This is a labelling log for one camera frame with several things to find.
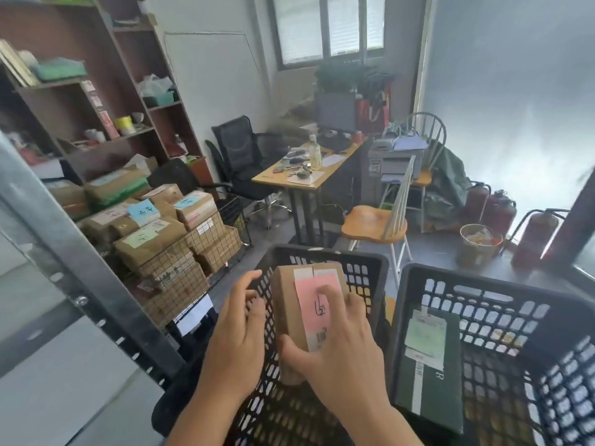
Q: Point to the black computer monitor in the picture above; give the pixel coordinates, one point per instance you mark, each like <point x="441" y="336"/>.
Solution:
<point x="334" y="111"/>

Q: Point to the white plastic bag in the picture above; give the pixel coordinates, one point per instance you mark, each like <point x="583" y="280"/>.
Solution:
<point x="155" y="88"/>

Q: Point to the wooden seat white spindle chair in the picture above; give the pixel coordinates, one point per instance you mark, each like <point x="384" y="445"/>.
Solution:
<point x="376" y="222"/>
<point x="425" y="134"/>

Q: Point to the window with dark frame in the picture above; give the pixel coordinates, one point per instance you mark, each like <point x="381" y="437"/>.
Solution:
<point x="325" y="27"/>

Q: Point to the stack of green packets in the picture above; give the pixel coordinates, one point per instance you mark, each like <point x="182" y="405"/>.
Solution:
<point x="60" y="69"/>

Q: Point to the dark brown wooden bookshelf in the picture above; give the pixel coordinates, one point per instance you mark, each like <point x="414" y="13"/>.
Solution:
<point x="125" y="55"/>

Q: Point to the person's right hand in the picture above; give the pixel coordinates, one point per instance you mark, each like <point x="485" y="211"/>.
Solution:
<point x="348" y="362"/>

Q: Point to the leaning books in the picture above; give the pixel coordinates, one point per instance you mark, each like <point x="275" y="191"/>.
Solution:
<point x="16" y="64"/>

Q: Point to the pile of brown cardboard parcels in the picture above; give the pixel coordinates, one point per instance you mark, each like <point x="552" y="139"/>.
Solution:
<point x="153" y="236"/>

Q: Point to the dark green box white label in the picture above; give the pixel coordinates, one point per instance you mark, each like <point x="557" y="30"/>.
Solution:
<point x="432" y="394"/>

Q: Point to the person's right thumb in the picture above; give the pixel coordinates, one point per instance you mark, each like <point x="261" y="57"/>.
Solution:
<point x="300" y="357"/>

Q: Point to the grey printer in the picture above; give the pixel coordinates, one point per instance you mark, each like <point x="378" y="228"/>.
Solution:
<point x="395" y="164"/>

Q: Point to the white paper sheet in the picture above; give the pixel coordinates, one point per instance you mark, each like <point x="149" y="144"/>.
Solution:
<point x="304" y="177"/>

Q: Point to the dark green jacket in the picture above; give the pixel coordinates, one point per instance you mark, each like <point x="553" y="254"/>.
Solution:
<point x="448" y="190"/>

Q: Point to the red bag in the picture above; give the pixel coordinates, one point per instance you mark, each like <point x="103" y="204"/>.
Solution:
<point x="374" y="111"/>

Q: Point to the grey metal rack post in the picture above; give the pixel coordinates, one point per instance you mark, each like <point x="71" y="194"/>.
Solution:
<point x="88" y="274"/>

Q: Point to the person's left fingers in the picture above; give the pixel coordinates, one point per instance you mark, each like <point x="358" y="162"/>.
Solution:
<point x="253" y="301"/>

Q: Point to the black plastic crate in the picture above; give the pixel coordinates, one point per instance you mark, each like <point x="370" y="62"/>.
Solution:
<point x="511" y="366"/>
<point x="288" y="413"/>

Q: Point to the person's left hand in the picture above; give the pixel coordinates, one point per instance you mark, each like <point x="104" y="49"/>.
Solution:
<point x="232" y="348"/>

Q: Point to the person's left forearm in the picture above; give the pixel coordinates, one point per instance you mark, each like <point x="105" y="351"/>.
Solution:
<point x="204" y="420"/>

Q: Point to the clear plastic bottle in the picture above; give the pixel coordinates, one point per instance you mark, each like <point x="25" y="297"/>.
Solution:
<point x="315" y="155"/>

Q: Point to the black mesh office chair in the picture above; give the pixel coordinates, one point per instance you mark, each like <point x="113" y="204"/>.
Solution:
<point x="241" y="153"/>

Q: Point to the red fire extinguisher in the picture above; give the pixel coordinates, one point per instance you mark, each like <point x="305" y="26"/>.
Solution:
<point x="476" y="202"/>
<point x="534" y="241"/>
<point x="499" y="215"/>

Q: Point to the round waste basket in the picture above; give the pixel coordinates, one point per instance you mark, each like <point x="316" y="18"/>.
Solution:
<point x="479" y="250"/>

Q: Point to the person's right middle finger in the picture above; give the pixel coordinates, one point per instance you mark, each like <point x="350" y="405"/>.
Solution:
<point x="357" y="307"/>

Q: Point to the blue paper sheets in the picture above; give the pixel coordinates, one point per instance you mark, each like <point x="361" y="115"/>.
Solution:
<point x="411" y="143"/>

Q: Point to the brown box with pink label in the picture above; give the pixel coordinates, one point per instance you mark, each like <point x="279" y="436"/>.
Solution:
<point x="290" y="301"/>

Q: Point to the red can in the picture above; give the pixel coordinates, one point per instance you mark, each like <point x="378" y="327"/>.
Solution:
<point x="357" y="137"/>

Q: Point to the person's right forearm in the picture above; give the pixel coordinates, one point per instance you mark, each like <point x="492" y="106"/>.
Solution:
<point x="386" y="427"/>

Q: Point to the wooden desk with black legs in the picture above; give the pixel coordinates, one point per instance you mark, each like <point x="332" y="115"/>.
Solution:
<point x="325" y="174"/>

